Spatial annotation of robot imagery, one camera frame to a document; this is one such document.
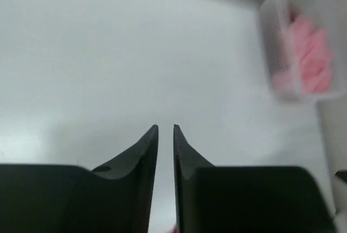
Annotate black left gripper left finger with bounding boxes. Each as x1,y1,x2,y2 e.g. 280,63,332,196
1,125,159,232

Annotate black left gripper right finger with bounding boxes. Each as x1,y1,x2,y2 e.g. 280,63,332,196
173,125,337,232

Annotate light pink t shirt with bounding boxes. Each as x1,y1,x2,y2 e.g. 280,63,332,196
272,15,333,94

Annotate white plastic basket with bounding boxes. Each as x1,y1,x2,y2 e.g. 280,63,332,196
259,0,346,102

